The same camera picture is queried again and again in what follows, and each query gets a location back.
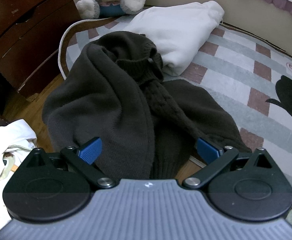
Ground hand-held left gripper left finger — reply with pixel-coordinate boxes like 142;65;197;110
23;137;116;189

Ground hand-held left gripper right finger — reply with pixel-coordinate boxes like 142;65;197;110
182;138;274;188

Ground dark brown knit sweater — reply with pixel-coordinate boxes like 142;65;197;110
42;31;253;179

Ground white crumpled clothes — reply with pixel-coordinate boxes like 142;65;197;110
0;119;38;228

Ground checkered mat with dog print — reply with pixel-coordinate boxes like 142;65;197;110
57;17;292;205

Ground white folded garment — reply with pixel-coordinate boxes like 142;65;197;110
122;0;225;76

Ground brown wooden dresser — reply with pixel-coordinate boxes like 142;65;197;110
0;0;83;103

